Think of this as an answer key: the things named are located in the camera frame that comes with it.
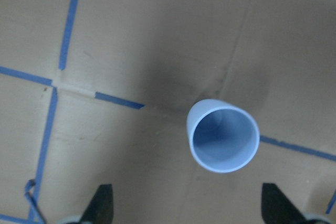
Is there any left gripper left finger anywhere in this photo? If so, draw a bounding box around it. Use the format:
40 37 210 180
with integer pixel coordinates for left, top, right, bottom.
79 184 114 223

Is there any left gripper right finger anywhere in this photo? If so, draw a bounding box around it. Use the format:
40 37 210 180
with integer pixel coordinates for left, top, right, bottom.
261 183 307 223

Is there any light blue plastic cup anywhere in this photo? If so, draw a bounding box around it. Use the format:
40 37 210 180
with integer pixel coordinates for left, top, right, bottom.
186 99 260 173

